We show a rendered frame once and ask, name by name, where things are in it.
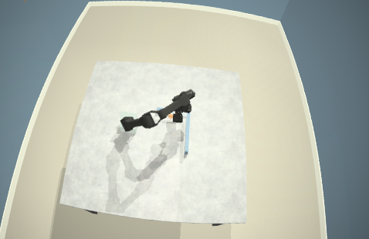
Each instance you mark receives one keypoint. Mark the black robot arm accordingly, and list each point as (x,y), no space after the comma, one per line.
(146,120)

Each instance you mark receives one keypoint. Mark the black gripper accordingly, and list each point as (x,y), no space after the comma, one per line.
(177,116)

